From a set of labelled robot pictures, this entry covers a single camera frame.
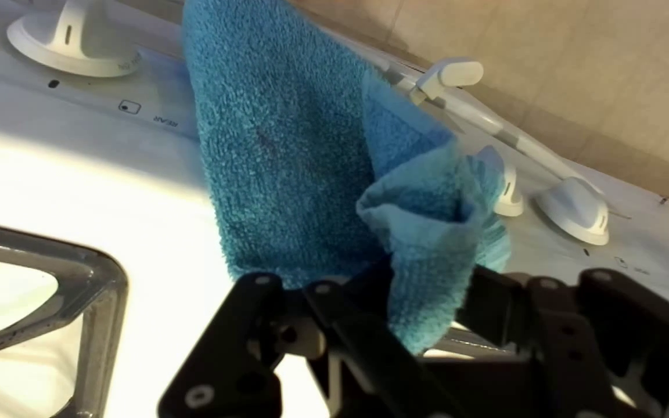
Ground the blue terry towel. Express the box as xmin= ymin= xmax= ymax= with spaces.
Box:
xmin=184 ymin=0 xmax=510 ymax=352

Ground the white gas stove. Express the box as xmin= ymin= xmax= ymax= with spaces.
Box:
xmin=0 ymin=0 xmax=669 ymax=418

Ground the black stove grate near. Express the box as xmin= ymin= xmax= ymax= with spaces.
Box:
xmin=0 ymin=227 xmax=128 ymax=418

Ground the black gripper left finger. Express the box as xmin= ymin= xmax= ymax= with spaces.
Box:
xmin=157 ymin=263 xmax=460 ymax=418

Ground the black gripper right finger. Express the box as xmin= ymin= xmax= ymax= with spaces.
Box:
xmin=427 ymin=269 xmax=669 ymax=418

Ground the white stove knob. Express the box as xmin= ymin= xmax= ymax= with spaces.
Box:
xmin=6 ymin=0 xmax=141 ymax=80
xmin=534 ymin=177 xmax=611 ymax=247
xmin=493 ymin=164 xmax=525 ymax=218

